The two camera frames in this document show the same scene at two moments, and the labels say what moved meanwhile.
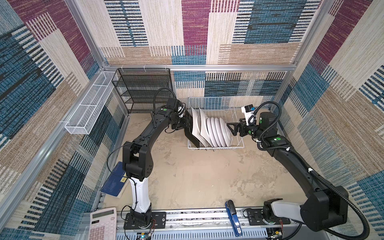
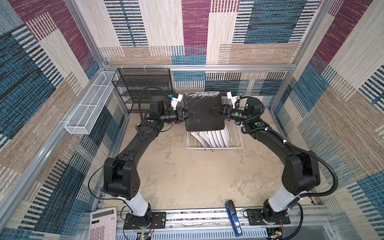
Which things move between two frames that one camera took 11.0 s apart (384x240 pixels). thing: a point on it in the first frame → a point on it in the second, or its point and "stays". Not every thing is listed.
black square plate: (188, 128) → (204, 118)
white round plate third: (214, 132) stays
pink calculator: (103, 225) stays
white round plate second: (219, 131) stays
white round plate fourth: (210, 130) stays
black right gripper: (235, 125) → (219, 107)
